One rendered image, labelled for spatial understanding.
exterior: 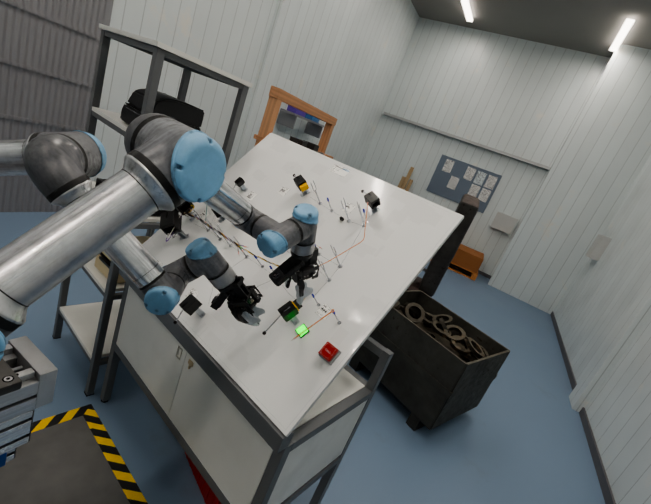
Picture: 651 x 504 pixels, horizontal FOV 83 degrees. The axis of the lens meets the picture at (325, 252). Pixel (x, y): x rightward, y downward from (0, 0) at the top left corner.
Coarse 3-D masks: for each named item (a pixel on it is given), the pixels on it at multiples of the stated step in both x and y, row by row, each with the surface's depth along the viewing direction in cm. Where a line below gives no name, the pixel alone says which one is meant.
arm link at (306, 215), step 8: (296, 208) 103; (304, 208) 104; (312, 208) 104; (296, 216) 102; (304, 216) 101; (312, 216) 102; (304, 224) 102; (312, 224) 103; (304, 232) 102; (312, 232) 105; (304, 240) 106; (312, 240) 108
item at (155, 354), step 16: (128, 288) 180; (128, 304) 180; (128, 320) 181; (144, 320) 171; (128, 336) 181; (144, 336) 172; (160, 336) 163; (128, 352) 182; (144, 352) 172; (160, 352) 163; (176, 352) 155; (144, 368) 172; (160, 368) 163; (176, 368) 156; (160, 384) 164; (176, 384) 156; (160, 400) 164
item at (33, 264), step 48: (144, 144) 61; (192, 144) 60; (96, 192) 57; (144, 192) 59; (192, 192) 63; (48, 240) 53; (96, 240) 56; (0, 288) 50; (48, 288) 55; (0, 336) 49
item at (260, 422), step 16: (160, 320) 155; (176, 336) 148; (192, 336) 143; (192, 352) 141; (208, 368) 135; (224, 384) 130; (240, 400) 125; (256, 416) 120; (272, 432) 115; (272, 448) 116
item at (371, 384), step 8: (368, 344) 163; (376, 344) 162; (376, 352) 161; (384, 352) 158; (392, 352) 160; (384, 360) 158; (376, 368) 161; (384, 368) 160; (376, 376) 161; (368, 384) 164; (376, 384) 162
